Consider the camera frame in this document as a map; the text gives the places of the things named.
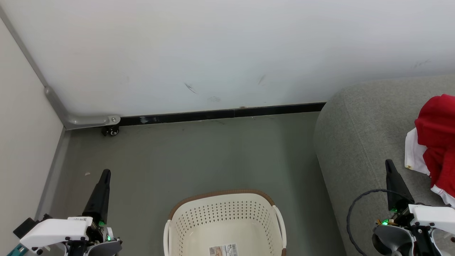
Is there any grey panel base strip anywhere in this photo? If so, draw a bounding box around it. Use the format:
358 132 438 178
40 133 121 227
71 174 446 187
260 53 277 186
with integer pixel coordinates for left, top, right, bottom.
35 129 70 222

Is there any black braided right gripper cable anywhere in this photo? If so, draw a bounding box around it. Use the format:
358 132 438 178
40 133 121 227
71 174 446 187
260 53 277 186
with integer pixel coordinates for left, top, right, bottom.
347 188 427 256

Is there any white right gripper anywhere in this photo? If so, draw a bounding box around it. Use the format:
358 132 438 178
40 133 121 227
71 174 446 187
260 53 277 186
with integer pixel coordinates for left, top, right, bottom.
377 159 455 235

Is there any silver metal frame rail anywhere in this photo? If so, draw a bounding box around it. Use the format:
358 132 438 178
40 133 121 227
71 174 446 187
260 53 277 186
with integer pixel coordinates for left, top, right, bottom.
0 5 121 130

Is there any paper label with barcode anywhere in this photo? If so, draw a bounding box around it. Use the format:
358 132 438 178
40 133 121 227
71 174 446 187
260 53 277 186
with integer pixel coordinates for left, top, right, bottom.
209 244 239 256

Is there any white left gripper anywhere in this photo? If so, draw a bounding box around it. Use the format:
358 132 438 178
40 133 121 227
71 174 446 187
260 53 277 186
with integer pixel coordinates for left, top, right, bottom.
20 169 114 256

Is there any white garment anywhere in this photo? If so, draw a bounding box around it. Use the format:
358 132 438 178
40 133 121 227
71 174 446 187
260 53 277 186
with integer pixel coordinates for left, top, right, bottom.
405 127 431 175

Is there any black cable with teal plug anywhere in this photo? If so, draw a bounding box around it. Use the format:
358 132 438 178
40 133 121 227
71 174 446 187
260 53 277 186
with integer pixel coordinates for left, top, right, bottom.
5 245 29 256

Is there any grey fabric sofa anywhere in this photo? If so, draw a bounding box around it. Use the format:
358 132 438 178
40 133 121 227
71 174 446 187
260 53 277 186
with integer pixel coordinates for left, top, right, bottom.
314 74 455 256

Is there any red jersey garment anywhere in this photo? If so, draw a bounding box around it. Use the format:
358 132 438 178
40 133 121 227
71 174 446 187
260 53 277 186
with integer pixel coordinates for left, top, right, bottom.
414 94 455 150

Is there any cream perforated basket brown rim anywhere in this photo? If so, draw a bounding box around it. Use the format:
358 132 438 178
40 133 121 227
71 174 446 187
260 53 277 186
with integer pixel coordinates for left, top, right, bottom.
164 189 287 256

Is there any black baseboard strip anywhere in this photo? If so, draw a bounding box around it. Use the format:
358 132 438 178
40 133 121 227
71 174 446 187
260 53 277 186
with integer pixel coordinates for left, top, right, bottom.
119 102 327 127

